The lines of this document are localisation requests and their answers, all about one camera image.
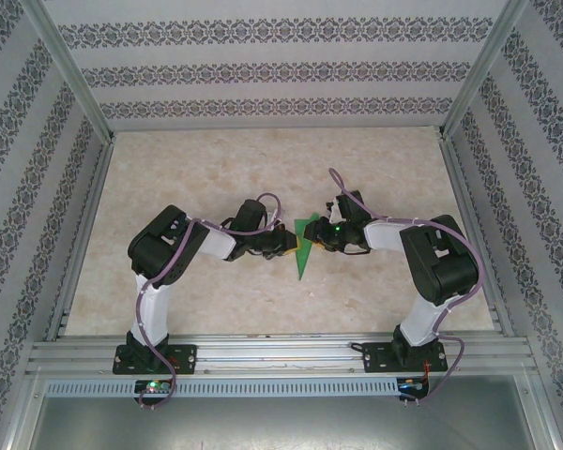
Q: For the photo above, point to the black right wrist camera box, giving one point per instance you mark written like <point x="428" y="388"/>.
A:
<point x="352" y="204"/>

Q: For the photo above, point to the aluminium side rail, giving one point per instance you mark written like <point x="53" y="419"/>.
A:
<point x="83" y="234"/>
<point x="475" y="234"/>

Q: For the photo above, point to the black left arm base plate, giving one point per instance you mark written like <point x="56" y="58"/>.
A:
<point x="183" y="358"/>

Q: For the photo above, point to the aluminium mounting rail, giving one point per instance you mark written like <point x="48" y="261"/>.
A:
<point x="281" y="356"/>

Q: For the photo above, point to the green paper sheet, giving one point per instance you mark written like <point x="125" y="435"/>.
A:
<point x="304" y="262"/>

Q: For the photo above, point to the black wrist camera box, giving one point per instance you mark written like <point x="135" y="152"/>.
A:
<point x="352" y="204"/>
<point x="251" y="214"/>

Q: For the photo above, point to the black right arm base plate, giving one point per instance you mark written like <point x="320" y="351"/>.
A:
<point x="375" y="358"/>

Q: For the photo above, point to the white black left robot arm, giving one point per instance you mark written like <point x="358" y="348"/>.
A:
<point x="213" y="244"/>

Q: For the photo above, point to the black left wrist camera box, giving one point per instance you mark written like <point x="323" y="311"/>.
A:
<point x="251" y="214"/>

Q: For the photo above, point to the small circuit board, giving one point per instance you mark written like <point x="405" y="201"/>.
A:
<point x="152" y="387"/>
<point x="413" y="385"/>

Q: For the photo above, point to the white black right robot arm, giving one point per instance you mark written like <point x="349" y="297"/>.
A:
<point x="384" y="234"/>

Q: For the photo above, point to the aluminium frame post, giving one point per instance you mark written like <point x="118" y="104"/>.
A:
<point x="69" y="61"/>
<point x="484" y="61"/>

